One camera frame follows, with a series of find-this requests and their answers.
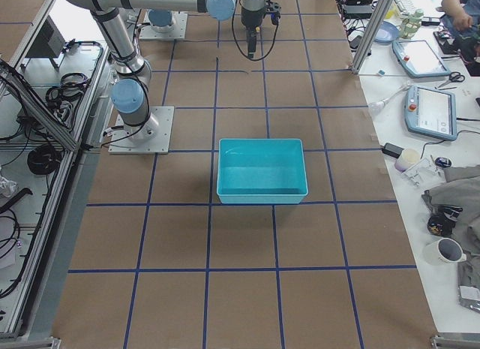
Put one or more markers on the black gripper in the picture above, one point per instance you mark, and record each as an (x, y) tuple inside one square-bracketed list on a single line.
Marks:
[(250, 17)]

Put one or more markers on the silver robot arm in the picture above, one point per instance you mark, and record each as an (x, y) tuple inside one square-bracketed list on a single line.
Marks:
[(251, 10), (130, 94)]

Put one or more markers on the blue plastic plate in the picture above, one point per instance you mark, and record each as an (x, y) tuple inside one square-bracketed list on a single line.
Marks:
[(386, 33)]

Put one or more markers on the turquoise plastic bin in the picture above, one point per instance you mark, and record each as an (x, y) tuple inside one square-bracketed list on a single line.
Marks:
[(261, 171)]

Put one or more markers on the left teach pendant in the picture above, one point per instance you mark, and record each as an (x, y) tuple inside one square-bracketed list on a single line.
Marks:
[(418, 59)]

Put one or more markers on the teach pendant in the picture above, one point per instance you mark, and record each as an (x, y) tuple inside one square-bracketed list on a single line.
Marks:
[(418, 59), (431, 112)]

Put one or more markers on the black power adapter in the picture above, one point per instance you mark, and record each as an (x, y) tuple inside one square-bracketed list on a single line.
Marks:
[(392, 150)]

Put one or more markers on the right teach pendant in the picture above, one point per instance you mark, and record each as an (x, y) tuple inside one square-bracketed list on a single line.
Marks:
[(431, 112)]

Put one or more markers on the black scissors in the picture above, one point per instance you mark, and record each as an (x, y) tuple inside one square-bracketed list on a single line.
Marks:
[(454, 77)]

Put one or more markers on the grey cloth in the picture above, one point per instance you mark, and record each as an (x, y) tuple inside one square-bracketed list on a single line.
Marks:
[(454, 207)]

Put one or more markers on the white mug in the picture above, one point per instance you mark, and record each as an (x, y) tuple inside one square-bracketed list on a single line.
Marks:
[(443, 251)]

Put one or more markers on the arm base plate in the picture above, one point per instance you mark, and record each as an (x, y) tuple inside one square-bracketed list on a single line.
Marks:
[(162, 25), (154, 137)]

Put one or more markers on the aluminium frame post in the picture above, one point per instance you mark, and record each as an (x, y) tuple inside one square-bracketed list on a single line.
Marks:
[(379, 13)]

